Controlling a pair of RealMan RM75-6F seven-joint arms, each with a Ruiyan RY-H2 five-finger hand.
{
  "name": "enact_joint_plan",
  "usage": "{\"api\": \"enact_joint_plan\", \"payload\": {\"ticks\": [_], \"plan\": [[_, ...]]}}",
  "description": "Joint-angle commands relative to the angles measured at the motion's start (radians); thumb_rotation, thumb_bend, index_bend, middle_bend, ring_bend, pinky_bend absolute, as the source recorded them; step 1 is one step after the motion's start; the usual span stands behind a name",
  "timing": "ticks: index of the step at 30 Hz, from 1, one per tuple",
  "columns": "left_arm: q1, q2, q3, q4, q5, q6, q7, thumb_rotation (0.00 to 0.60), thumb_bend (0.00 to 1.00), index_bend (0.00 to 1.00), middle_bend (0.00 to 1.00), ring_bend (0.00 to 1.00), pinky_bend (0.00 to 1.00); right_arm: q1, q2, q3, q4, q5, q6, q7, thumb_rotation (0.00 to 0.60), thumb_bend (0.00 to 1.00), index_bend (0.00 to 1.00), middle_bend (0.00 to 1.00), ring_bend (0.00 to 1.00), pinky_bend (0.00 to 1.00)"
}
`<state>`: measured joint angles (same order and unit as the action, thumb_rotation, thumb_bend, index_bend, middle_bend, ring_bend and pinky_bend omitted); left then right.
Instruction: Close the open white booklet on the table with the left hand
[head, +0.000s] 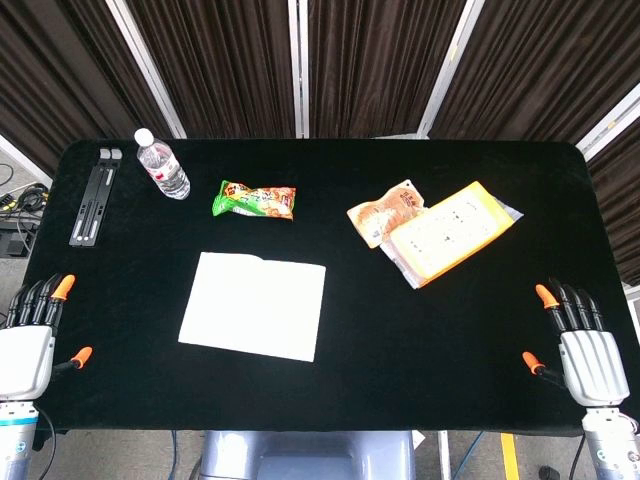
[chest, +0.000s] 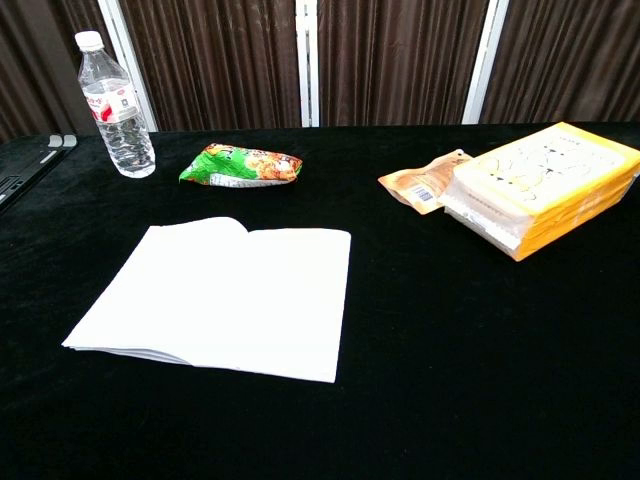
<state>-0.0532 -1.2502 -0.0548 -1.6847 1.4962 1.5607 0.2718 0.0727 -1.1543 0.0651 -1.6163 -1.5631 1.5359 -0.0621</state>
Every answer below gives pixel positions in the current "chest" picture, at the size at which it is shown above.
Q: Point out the cream paper sheet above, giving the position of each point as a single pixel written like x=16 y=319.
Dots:
x=225 y=300

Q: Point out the green snack bag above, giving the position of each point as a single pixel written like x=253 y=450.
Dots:
x=240 y=165

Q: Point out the orange snack pouch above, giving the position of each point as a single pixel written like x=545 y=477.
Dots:
x=420 y=182

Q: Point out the black tablecloth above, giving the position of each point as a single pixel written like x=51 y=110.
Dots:
x=450 y=350

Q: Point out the brown curtain panel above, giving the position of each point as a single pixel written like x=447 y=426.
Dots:
x=40 y=60
x=575 y=60
x=400 y=60
x=215 y=60

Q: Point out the clear plastic water bottle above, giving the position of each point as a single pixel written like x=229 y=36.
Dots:
x=117 y=130

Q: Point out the yellow tissue pack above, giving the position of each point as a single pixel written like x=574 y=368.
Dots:
x=550 y=175

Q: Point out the black folding stand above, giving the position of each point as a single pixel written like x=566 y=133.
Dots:
x=25 y=165

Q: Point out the white screen frame post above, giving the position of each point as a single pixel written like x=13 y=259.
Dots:
x=127 y=65
x=307 y=60
x=486 y=60

